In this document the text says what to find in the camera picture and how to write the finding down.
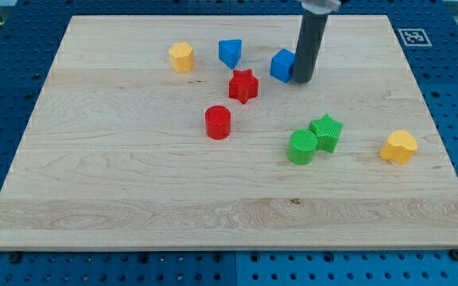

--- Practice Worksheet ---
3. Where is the light grey tool mount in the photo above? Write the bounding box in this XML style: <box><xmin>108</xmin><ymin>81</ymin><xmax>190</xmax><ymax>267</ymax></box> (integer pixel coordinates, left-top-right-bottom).
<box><xmin>301</xmin><ymin>0</ymin><xmax>341</xmax><ymax>14</ymax></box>

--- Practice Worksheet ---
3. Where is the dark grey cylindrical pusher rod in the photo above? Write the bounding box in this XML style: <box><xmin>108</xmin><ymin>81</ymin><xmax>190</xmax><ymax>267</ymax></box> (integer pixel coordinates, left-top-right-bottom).
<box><xmin>292</xmin><ymin>10</ymin><xmax>328</xmax><ymax>83</ymax></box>

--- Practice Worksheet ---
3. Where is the blue cube block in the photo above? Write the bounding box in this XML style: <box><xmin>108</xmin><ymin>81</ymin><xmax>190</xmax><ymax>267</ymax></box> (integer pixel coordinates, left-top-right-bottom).
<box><xmin>270</xmin><ymin>49</ymin><xmax>295</xmax><ymax>83</ymax></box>

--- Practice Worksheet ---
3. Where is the blue triangle block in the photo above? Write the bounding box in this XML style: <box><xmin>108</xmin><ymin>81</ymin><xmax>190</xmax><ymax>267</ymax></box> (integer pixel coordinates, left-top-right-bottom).
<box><xmin>218</xmin><ymin>39</ymin><xmax>243</xmax><ymax>69</ymax></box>

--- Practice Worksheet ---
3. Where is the red star block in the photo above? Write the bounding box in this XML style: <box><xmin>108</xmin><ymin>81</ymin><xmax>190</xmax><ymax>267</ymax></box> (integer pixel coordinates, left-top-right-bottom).
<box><xmin>228</xmin><ymin>69</ymin><xmax>259</xmax><ymax>104</ymax></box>

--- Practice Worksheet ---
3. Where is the fiducial marker tag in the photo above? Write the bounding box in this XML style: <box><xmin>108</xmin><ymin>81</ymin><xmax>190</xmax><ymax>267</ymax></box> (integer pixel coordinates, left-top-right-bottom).
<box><xmin>398</xmin><ymin>28</ymin><xmax>432</xmax><ymax>47</ymax></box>

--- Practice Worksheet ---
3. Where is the green star block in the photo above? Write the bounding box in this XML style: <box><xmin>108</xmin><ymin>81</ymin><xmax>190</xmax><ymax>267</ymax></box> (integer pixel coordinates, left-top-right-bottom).
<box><xmin>309</xmin><ymin>114</ymin><xmax>344</xmax><ymax>153</ymax></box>

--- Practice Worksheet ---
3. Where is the green cylinder block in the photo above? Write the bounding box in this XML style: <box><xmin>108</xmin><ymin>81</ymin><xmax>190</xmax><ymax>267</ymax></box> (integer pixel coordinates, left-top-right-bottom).
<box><xmin>286</xmin><ymin>129</ymin><xmax>318</xmax><ymax>165</ymax></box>

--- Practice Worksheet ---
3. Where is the red cylinder block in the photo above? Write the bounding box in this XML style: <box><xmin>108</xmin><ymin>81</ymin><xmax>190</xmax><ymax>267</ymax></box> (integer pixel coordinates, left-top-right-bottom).
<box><xmin>204</xmin><ymin>106</ymin><xmax>231</xmax><ymax>140</ymax></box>

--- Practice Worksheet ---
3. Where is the yellow hexagon block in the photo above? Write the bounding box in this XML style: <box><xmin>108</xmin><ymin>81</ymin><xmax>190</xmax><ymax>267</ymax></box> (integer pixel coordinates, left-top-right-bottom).
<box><xmin>169</xmin><ymin>42</ymin><xmax>195</xmax><ymax>72</ymax></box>

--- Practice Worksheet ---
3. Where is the yellow heart block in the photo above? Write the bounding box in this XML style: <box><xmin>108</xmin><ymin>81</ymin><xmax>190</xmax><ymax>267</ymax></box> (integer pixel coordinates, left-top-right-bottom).
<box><xmin>379</xmin><ymin>129</ymin><xmax>418</xmax><ymax>164</ymax></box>

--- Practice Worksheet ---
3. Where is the wooden board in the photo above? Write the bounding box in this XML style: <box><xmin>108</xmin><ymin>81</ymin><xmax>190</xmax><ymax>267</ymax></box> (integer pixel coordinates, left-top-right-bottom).
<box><xmin>0</xmin><ymin>15</ymin><xmax>458</xmax><ymax>252</ymax></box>

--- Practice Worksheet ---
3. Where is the black screw front right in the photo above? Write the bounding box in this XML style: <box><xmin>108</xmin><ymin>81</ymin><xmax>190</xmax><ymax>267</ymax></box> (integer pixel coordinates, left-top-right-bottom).
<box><xmin>448</xmin><ymin>249</ymin><xmax>458</xmax><ymax>261</ymax></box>

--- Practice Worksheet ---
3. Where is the black screw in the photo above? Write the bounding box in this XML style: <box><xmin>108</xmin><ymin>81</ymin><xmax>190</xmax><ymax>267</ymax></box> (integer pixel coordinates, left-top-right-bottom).
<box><xmin>448</xmin><ymin>249</ymin><xmax>458</xmax><ymax>261</ymax></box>
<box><xmin>8</xmin><ymin>252</ymin><xmax>22</xmax><ymax>264</ymax></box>

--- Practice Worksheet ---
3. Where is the black screw front left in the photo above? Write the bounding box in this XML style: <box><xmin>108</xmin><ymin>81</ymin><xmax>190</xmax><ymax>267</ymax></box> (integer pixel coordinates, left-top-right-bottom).
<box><xmin>8</xmin><ymin>252</ymin><xmax>22</xmax><ymax>264</ymax></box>

